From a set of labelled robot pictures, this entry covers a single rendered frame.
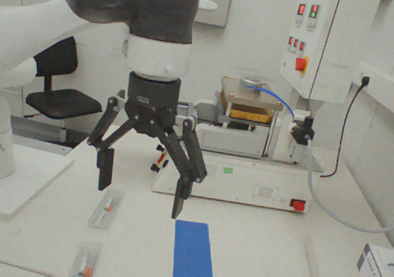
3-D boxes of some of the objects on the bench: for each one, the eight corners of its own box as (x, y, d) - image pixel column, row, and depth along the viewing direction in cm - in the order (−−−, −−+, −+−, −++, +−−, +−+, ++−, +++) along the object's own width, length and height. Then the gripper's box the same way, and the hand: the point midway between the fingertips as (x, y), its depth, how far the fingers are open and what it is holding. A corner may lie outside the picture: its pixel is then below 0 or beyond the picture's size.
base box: (283, 168, 148) (294, 132, 142) (308, 222, 113) (325, 178, 107) (161, 148, 145) (167, 111, 139) (149, 198, 110) (156, 150, 104)
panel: (161, 149, 143) (186, 115, 137) (151, 187, 115) (182, 146, 109) (157, 147, 142) (181, 112, 137) (146, 184, 114) (177, 143, 109)
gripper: (67, 58, 49) (62, 185, 57) (232, 102, 42) (202, 241, 50) (98, 53, 56) (90, 168, 63) (245, 91, 49) (216, 214, 57)
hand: (140, 194), depth 56 cm, fingers open, 13 cm apart
